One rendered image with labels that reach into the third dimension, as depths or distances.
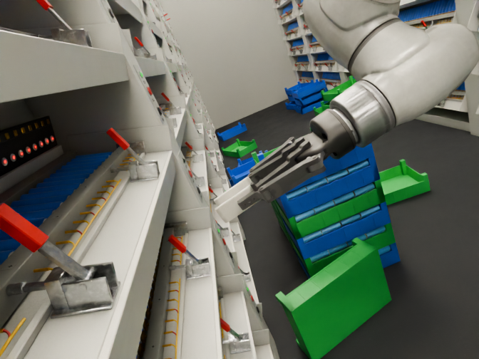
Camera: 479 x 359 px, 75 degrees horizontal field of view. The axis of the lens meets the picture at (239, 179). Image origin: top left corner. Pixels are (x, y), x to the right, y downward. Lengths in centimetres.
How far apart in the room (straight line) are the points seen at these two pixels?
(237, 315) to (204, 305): 25
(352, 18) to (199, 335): 50
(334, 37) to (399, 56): 11
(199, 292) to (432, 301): 73
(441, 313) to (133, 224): 88
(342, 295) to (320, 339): 13
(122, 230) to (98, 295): 11
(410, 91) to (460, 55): 8
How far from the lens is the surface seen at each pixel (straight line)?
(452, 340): 101
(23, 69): 29
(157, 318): 47
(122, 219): 37
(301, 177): 45
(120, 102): 64
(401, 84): 50
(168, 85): 133
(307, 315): 89
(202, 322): 48
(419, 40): 53
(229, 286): 79
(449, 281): 113
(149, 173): 48
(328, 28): 57
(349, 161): 95
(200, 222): 69
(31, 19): 68
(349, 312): 99
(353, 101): 49
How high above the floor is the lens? 81
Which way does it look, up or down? 21 degrees down
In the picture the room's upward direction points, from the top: 23 degrees counter-clockwise
